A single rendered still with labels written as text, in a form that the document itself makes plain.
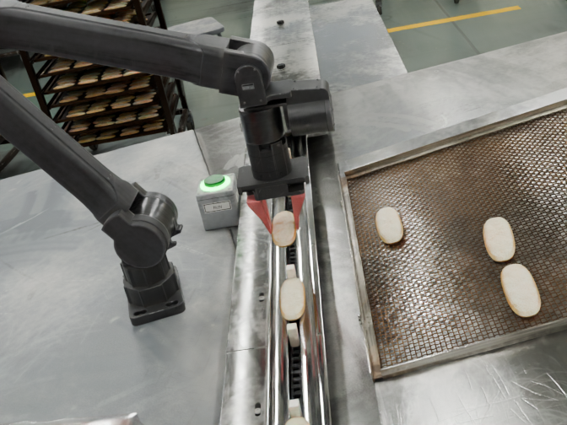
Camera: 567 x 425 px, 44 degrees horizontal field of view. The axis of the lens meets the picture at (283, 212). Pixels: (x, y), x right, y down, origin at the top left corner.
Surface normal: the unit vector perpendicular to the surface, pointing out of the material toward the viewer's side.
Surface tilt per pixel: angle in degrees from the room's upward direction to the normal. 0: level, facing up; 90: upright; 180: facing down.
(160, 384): 0
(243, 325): 0
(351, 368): 0
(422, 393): 10
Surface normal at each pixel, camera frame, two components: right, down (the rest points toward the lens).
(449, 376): -0.35, -0.81
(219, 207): 0.00, 0.50
